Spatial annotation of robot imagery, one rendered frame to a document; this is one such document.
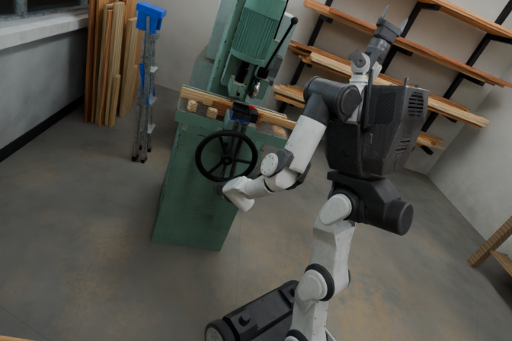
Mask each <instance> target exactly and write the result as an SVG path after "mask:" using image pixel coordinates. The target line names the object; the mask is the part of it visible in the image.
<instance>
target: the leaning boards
mask: <svg viewBox="0 0 512 341"><path fill-rule="evenodd" d="M135 6H136V0H89V12H88V48H87V62H86V77H85V106H84V118H85V123H87V122H88V121H89V120H91V121H92V122H94V121H95V123H97V124H98V126H100V127H101V126H102V125H103V124H104V125H105V126H109V127H110V128H112V127H113V126H114V125H115V119H116V113H117V107H118V106H119V105H120V112H119V116H121V117H123V116H124V115H125V114H126V113H127V112H128V111H129V110H130V108H131V107H132V103H133V101H134V100H135V99H136V89H137V84H138V78H139V63H140V61H141V51H142V30H140V29H138V28H136V22H137V18H135V17H134V14H135Z"/></svg>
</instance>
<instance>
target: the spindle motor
mask: <svg viewBox="0 0 512 341"><path fill-rule="evenodd" d="M285 6H286V0H246V3H245V7H244V10H243V12H242V17H241V20H240V22H239V25H238V29H237V32H236V35H235V39H234V41H233V44H232V48H231V51H230V53H231V54H232V55H234V56H235V57H237V58H239V59H241V60H243V61H245V62H249V63H251V64H255V65H263V64H264V61H265V59H266V56H267V53H268V50H269V49H270V45H271V43H272V40H273V38H274V34H275V32H276V30H277V26H278V24H279V21H280V19H281V16H282V14H283V10H284V8H285Z"/></svg>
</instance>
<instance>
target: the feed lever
mask: <svg viewBox="0 0 512 341"><path fill-rule="evenodd" d="M298 21H299V20H298V17H292V18H291V25H290V26H289V28H288V29H287V31H286V33H285V34H284V36H283V38H282V40H281V41H280V43H279V44H278V46H277V48H276V49H275V51H274V53H273V55H272V56H271V58H270V60H269V61H268V63H267V64H266V66H265V68H264V67H260V68H259V69H258V73H257V76H258V77H259V78H263V79H266V78H267V76H268V73H269V69H268V68H267V67H268V66H269V64H270V63H271V61H272V60H273V58H274V57H275V55H276V53H277V51H278V49H279V48H280V47H281V45H282V43H283V41H284V40H285V39H286V36H287V35H288V33H289V32H290V30H291V29H292V27H293V25H294V24H297V23H298Z"/></svg>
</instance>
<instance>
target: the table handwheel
mask: <svg viewBox="0 0 512 341"><path fill-rule="evenodd" d="M223 136H234V137H236V138H239V139H241V140H243V141H244V142H246V143H247V144H248V146H249V147H250V149H251V153H252V159H251V161H247V160H243V159H240V158H234V157H233V153H232V152H231V151H230V150H229V149H228V143H225V142H224V141H223V139H222V137H223ZM218 137H219V141H220V144H221V146H222V153H221V154H220V162H219V163H218V164H217V165H215V166H214V167H213V168H212V169H210V170H209V171H207V170H206V169H205V168H204V166H203V164H202V161H201V154H202V151H203V149H204V147H205V146H206V145H207V144H208V143H209V142H210V141H212V140H213V139H216V138H218ZM233 161H237V162H242V163H245V164H250V165H249V166H248V168H247V169H246V170H245V171H244V172H243V173H241V174H239V175H237V176H235V177H234V178H237V177H243V176H245V177H247V176H248V175H249V174H250V173H251V172H252V171H253V170H254V168H255V166H256V164H257V161H258V150H257V148H256V145H255V144H254V142H253V141H252V140H251V139H250V138H249V137H248V136H247V135H246V134H244V133H242V132H239V131H235V130H231V129H224V130H219V131H216V132H213V133H211V134H209V135H208V136H206V137H205V138H204V139H203V140H202V141H201V142H200V144H199V145H198V146H197V149H196V152H195V163H196V166H197V169H198V170H199V172H201V174H202V175H203V176H205V178H207V179H209V180H211V181H213V182H216V183H218V182H225V181H227V180H231V177H227V178H224V177H217V176H214V175H212V174H211V173H212V172H214V170H215V169H217V168H218V167H219V166H221V165H222V164H223V165H226V166H227V165H230V164H232V163H233Z"/></svg>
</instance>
